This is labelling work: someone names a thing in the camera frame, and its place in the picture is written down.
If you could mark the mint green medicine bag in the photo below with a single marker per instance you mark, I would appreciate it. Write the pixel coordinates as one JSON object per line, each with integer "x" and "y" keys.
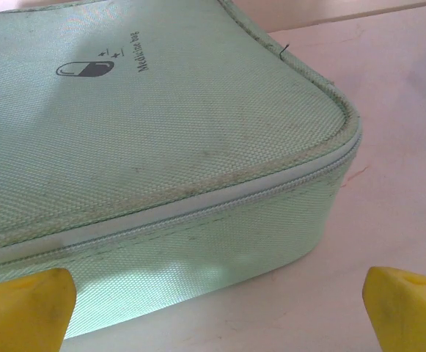
{"x": 161, "y": 165}

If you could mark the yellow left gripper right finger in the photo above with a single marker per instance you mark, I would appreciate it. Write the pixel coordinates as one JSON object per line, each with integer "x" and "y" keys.
{"x": 407, "y": 311}

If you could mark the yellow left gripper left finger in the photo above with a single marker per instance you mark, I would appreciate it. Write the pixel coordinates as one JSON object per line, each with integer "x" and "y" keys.
{"x": 22, "y": 311}

